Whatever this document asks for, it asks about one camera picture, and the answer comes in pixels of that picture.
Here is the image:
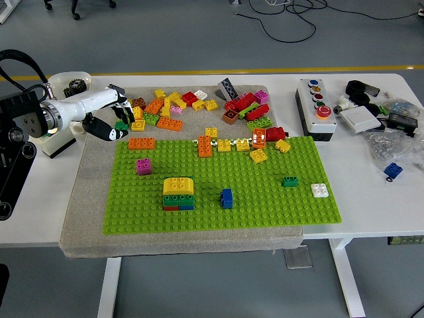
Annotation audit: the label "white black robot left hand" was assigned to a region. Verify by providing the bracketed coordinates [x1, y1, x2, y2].
[56, 86, 136, 142]

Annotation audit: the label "orange long toy brick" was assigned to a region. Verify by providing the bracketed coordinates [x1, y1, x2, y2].
[156, 116, 184, 133]
[128, 137, 156, 151]
[197, 134, 213, 158]

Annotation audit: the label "yellow long toy brick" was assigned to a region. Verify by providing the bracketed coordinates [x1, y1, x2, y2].
[164, 91, 183, 107]

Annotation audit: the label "red square toy brick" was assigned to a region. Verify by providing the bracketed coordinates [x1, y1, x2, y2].
[181, 91, 199, 107]

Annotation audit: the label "yellow arched toy brick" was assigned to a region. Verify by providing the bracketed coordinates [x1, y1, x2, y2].
[162, 177, 195, 196]

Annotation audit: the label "red long toy brick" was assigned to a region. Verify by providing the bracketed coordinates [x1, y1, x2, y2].
[244, 103, 271, 121]
[233, 92, 258, 112]

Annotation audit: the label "green flat toy plate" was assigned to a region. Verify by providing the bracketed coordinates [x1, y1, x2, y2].
[238, 102, 260, 117]

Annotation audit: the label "blue tall toy brick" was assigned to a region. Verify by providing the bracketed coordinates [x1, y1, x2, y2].
[220, 188, 234, 209]

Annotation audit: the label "lime green long toy brick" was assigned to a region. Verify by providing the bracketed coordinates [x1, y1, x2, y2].
[246, 116, 274, 131]

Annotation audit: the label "green studded baseplate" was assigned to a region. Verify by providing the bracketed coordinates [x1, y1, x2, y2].
[102, 135, 342, 236]

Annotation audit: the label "white square toy brick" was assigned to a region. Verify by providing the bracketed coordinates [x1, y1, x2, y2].
[310, 183, 330, 199]

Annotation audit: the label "black gears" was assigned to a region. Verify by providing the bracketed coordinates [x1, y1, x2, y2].
[62, 79, 88, 99]

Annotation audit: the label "white plastic bowl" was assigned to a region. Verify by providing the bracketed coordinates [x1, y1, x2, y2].
[46, 71, 93, 100]

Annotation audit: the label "black office chair base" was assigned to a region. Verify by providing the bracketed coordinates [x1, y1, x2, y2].
[42, 0, 117, 21]

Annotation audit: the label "grey-brown mat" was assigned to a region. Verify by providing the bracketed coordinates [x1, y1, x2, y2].
[59, 85, 305, 260]

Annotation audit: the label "white table leg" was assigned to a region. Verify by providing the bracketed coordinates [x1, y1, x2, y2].
[329, 237, 367, 318]
[97, 256, 123, 318]

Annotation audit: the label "white push-button control box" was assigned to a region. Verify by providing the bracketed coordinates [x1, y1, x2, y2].
[294, 78, 338, 142]

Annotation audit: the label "white pipe connector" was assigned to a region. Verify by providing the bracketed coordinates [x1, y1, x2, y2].
[333, 95, 357, 115]

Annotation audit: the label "grey floor plate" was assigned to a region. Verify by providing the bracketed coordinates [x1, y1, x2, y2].
[283, 247, 314, 270]

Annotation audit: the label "white table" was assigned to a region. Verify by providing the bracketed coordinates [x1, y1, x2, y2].
[0, 73, 424, 248]

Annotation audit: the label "clear bag of screws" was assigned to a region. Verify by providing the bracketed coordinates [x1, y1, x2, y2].
[362, 129, 424, 172]

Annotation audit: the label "black power adapter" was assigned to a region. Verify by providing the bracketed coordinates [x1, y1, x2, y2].
[386, 112, 419, 137]

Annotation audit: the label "clear bag of parts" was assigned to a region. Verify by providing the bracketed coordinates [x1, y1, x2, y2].
[384, 97, 424, 117]

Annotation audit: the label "desk height control panel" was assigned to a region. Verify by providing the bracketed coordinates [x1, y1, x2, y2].
[387, 235, 424, 246]

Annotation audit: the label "white desk frame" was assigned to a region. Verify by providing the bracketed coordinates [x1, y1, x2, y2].
[0, 0, 21, 25]

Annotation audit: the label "black floor cable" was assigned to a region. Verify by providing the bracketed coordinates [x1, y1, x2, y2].
[231, 0, 424, 44]

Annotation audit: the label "white switch plate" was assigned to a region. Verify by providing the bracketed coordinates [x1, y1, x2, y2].
[339, 107, 382, 134]

